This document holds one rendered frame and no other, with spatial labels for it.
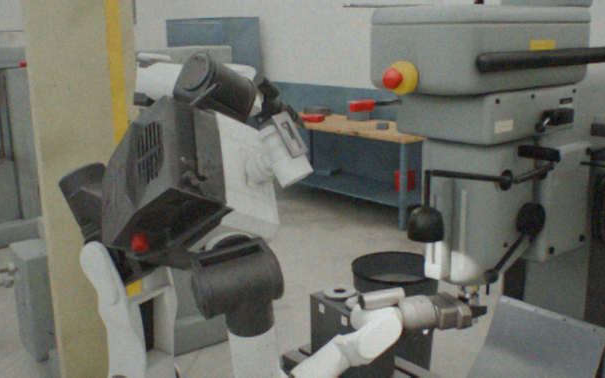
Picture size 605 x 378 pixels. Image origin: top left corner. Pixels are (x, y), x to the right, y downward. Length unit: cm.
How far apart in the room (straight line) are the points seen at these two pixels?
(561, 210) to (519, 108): 30
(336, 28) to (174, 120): 675
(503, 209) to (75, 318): 199
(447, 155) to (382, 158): 614
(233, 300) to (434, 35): 59
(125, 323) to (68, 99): 139
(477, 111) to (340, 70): 664
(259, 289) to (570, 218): 76
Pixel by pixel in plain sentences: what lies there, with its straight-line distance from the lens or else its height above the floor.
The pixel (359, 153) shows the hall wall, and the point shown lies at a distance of 780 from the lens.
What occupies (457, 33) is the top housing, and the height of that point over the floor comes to 184.
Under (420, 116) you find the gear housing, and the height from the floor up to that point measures 167.
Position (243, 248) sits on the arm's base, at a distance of 127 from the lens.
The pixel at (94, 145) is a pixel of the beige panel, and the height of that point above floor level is 142.
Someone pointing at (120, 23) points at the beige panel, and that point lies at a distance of 286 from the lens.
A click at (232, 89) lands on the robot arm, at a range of 143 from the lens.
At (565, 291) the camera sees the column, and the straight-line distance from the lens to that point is 189.
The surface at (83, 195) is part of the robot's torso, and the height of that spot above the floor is 151.
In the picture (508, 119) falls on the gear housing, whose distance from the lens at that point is 137.
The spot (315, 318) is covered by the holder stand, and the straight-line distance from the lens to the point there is 189.
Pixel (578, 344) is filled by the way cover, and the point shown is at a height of 107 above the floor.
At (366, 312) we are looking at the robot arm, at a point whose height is 126.
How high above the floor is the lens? 185
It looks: 13 degrees down
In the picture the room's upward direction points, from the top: 1 degrees counter-clockwise
